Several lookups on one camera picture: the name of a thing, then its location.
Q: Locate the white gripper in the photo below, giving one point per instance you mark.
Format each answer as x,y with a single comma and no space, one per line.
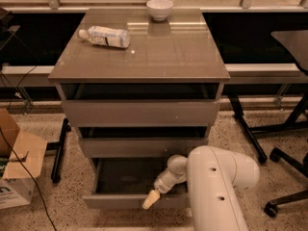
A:
161,186

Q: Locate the grey bottom drawer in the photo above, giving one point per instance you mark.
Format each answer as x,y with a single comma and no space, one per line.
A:
123,183

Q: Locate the grey drawer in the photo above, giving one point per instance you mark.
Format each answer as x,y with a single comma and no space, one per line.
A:
99,142
123,183
140,105

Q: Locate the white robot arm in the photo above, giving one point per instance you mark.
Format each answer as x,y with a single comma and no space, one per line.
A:
212,175

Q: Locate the grey middle drawer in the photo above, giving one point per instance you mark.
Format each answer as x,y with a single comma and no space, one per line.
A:
99,142

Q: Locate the grey drawer cabinet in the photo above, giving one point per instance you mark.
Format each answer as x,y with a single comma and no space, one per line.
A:
179,50

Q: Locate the grey top drawer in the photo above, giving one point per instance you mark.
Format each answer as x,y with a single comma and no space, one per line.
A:
140,105

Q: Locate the black left table leg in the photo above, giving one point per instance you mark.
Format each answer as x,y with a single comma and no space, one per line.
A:
58,148

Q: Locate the black table leg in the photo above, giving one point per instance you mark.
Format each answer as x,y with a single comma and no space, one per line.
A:
239,115
58,148

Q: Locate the black right table leg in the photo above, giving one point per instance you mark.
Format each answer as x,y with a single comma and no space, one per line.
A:
239,115

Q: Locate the cardboard box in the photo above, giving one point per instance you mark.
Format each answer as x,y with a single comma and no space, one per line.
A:
21,156

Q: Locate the white plastic bottle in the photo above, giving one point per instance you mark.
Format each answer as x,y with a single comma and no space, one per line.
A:
104,36

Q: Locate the white ceramic bowl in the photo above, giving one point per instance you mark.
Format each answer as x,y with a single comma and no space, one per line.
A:
159,9

